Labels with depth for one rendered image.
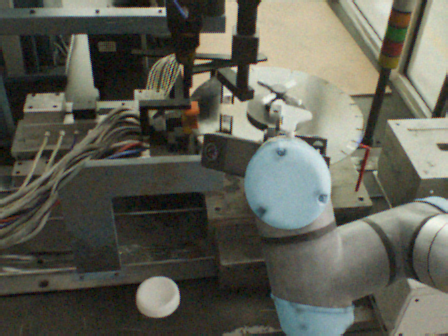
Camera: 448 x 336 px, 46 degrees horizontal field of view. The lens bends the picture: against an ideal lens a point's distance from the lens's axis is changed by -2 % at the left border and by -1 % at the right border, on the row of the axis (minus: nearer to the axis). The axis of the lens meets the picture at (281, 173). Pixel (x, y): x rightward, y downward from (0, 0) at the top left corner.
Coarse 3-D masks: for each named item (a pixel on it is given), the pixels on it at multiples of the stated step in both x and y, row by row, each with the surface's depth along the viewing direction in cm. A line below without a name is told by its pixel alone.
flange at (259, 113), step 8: (256, 96) 99; (264, 96) 100; (248, 104) 97; (256, 104) 97; (264, 104) 97; (288, 104) 96; (296, 104) 99; (248, 112) 95; (256, 112) 95; (264, 112) 95; (256, 120) 94; (264, 120) 94
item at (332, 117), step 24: (264, 72) 108; (288, 72) 109; (192, 96) 99; (216, 96) 100; (312, 96) 103; (336, 96) 104; (192, 120) 93; (216, 120) 94; (240, 120) 95; (312, 120) 97; (336, 120) 98; (360, 120) 99; (336, 144) 92
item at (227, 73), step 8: (216, 72) 93; (224, 72) 92; (232, 72) 92; (240, 72) 86; (248, 72) 87; (224, 80) 91; (232, 80) 90; (240, 80) 87; (248, 80) 88; (232, 88) 90; (240, 88) 88; (248, 88) 89; (232, 96) 94; (240, 96) 88; (248, 96) 89; (232, 104) 95
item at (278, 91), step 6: (258, 84) 96; (264, 84) 96; (276, 84) 95; (282, 84) 95; (288, 84) 96; (294, 84) 97; (270, 90) 95; (276, 90) 93; (282, 90) 94; (270, 96) 93; (276, 96) 94; (282, 96) 94; (288, 96) 93; (264, 102) 92; (294, 102) 93; (300, 102) 93
